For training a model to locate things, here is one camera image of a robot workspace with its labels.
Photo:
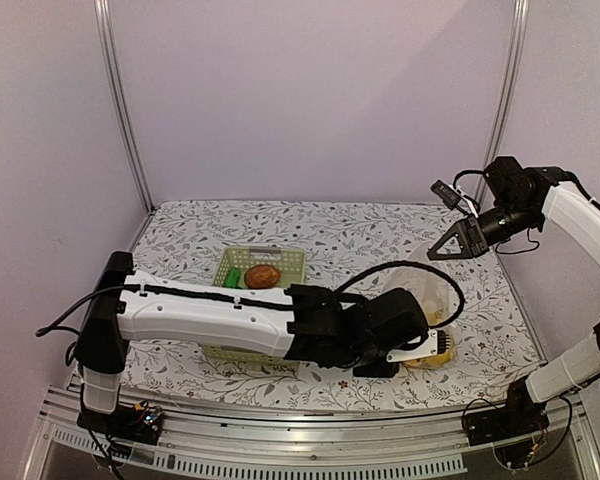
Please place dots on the brown potato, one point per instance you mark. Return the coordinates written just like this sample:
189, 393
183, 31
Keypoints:
262, 277

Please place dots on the floral patterned table mat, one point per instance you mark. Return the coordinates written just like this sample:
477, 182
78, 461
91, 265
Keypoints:
185, 240

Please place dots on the pale green plastic basket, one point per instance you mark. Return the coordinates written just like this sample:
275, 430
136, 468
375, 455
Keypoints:
291, 264

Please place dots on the aluminium frame post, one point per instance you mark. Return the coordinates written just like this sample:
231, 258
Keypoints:
508, 85
113, 72

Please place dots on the aluminium front rail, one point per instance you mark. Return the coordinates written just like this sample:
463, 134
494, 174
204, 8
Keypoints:
208, 440

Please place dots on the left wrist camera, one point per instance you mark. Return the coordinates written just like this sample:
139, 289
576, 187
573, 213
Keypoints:
438, 341

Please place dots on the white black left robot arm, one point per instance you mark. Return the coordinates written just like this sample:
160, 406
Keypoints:
299, 323

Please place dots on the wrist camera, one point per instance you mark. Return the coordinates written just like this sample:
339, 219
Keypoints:
455, 199
438, 341

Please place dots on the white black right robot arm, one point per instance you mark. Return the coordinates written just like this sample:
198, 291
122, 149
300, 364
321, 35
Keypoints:
526, 198

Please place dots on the light green cucumber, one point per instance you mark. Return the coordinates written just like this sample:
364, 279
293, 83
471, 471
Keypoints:
232, 279

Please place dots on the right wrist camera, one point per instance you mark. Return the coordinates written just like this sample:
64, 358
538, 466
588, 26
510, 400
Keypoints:
455, 199

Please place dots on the left aluminium frame post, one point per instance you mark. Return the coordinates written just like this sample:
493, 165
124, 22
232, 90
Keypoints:
113, 72

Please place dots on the right aluminium frame post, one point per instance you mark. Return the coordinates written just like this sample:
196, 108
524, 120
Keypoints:
508, 85

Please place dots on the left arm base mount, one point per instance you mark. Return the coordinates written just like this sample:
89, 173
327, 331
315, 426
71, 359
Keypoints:
141, 423

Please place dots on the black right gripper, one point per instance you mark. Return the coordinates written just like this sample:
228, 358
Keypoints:
470, 225

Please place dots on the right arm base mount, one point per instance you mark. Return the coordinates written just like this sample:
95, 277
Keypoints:
518, 416

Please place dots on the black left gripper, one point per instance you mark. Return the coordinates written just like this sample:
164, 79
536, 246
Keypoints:
378, 373

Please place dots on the clear zip top bag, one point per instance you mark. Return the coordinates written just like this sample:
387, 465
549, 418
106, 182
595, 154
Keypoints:
431, 292

